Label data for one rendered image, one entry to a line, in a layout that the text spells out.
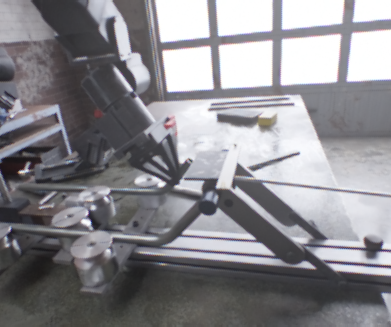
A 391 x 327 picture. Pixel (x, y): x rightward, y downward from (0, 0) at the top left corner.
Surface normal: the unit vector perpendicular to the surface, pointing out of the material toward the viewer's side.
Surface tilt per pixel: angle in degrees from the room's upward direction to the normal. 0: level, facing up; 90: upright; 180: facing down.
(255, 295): 0
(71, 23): 140
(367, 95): 90
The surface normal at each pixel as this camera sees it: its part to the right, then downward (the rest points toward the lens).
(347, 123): -0.24, 0.42
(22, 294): -0.10, -0.91
